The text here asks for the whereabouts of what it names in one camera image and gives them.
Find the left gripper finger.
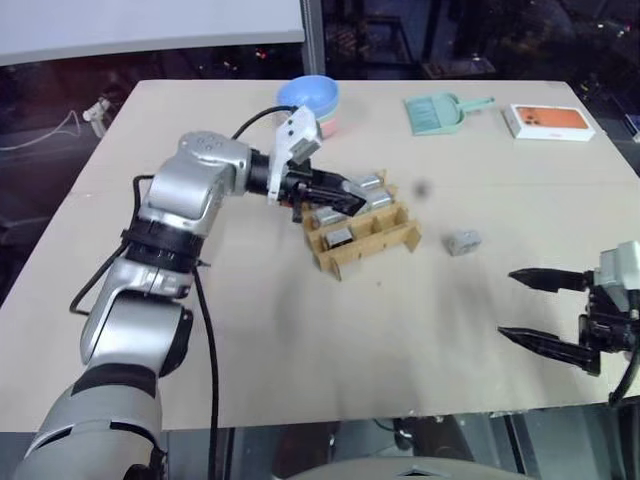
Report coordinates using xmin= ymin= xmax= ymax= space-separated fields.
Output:
xmin=304 ymin=187 xmax=370 ymax=218
xmin=311 ymin=169 xmax=362 ymax=194

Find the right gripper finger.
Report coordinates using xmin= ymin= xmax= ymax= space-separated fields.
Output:
xmin=496 ymin=326 xmax=602 ymax=377
xmin=507 ymin=267 xmax=595 ymax=295

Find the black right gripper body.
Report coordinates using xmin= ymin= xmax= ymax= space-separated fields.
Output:
xmin=577 ymin=271 xmax=640 ymax=357

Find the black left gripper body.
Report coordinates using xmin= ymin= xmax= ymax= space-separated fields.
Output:
xmin=278 ymin=167 xmax=327 ymax=224

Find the cardboard divider tray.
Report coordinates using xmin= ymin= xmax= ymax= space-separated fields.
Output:
xmin=302 ymin=169 xmax=423 ymax=283

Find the green plastic bowl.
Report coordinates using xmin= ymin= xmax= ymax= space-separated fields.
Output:
xmin=315 ymin=102 xmax=343 ymax=127

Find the blue plastic bowl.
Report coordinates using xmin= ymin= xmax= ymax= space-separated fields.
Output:
xmin=276 ymin=75 xmax=342 ymax=120

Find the green plastic dustpan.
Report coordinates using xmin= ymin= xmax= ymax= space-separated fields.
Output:
xmin=402 ymin=93 xmax=497 ymax=138

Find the white orange phone box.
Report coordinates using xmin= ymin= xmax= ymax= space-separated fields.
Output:
xmin=501 ymin=102 xmax=598 ymax=143

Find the white clamp device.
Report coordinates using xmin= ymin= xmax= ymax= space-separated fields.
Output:
xmin=81 ymin=96 xmax=112 ymax=137

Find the white board panel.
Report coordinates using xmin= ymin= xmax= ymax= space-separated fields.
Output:
xmin=0 ymin=0 xmax=307 ymax=67

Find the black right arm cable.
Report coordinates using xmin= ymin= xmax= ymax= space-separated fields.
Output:
xmin=608 ymin=348 xmax=640 ymax=407

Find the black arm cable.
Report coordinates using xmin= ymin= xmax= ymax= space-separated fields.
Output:
xmin=230 ymin=105 xmax=299 ymax=142
xmin=68 ymin=174 xmax=222 ymax=480
xmin=608 ymin=348 xmax=640 ymax=407

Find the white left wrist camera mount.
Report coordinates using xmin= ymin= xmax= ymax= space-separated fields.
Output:
xmin=266 ymin=105 xmax=324 ymax=208

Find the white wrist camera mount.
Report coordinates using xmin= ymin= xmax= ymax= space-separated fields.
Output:
xmin=593 ymin=240 xmax=640 ymax=314
xmin=266 ymin=105 xmax=324 ymax=208

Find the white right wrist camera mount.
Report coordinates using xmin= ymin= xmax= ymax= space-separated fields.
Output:
xmin=593 ymin=240 xmax=640 ymax=314

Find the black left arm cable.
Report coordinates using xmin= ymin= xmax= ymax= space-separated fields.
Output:
xmin=230 ymin=105 xmax=299 ymax=142
xmin=68 ymin=174 xmax=222 ymax=480

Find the grey window frame post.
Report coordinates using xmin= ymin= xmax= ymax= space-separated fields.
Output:
xmin=299 ymin=0 xmax=327 ymax=82

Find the white thin cable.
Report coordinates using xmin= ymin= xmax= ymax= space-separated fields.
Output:
xmin=0 ymin=109 xmax=85 ymax=152

